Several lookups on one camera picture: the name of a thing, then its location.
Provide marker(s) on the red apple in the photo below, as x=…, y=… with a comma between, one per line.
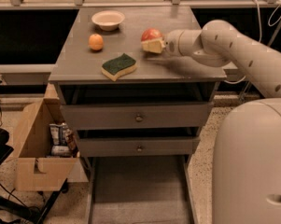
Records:
x=150, y=34

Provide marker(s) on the snack packages in box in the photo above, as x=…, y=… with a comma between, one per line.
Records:
x=63, y=143

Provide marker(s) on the grey top drawer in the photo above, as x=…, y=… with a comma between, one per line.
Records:
x=135, y=116

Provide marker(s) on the grey middle drawer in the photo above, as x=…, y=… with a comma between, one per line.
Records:
x=152, y=146

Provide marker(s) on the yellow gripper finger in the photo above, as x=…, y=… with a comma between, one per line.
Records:
x=155, y=45

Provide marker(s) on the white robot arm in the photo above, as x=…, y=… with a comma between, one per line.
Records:
x=246, y=179

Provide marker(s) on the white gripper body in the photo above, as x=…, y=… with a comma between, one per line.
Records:
x=172, y=42

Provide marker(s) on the white bowl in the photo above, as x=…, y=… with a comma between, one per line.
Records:
x=108, y=20

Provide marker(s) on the grey wooden drawer cabinet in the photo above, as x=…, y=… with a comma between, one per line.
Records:
x=157, y=79

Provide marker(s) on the black chair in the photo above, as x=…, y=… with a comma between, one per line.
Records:
x=30, y=214

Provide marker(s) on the brown cardboard box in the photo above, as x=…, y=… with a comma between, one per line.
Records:
x=37, y=169

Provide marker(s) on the grey open bottom drawer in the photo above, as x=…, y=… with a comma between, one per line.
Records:
x=140, y=190

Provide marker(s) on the orange fruit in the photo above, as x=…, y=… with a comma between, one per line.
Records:
x=96, y=42

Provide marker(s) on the green yellow sponge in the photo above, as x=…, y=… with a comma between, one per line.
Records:
x=118, y=67

